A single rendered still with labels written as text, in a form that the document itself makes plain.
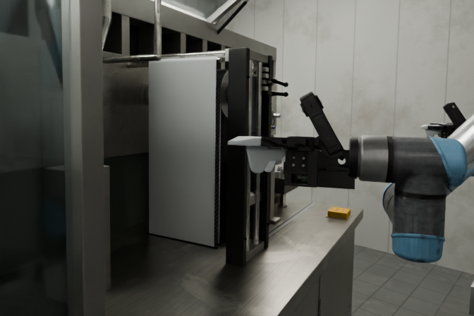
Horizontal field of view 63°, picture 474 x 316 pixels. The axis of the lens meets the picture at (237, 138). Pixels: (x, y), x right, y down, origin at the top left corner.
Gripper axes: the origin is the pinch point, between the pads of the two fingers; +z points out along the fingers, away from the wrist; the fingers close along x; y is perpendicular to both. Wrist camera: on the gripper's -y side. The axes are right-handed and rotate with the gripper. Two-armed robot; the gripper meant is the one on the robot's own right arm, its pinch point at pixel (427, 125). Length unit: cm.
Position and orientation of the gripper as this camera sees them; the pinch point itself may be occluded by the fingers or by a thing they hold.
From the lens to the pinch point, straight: 179.4
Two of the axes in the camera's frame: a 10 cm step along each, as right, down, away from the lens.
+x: 9.1, -1.5, 3.9
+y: 1.1, 9.9, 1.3
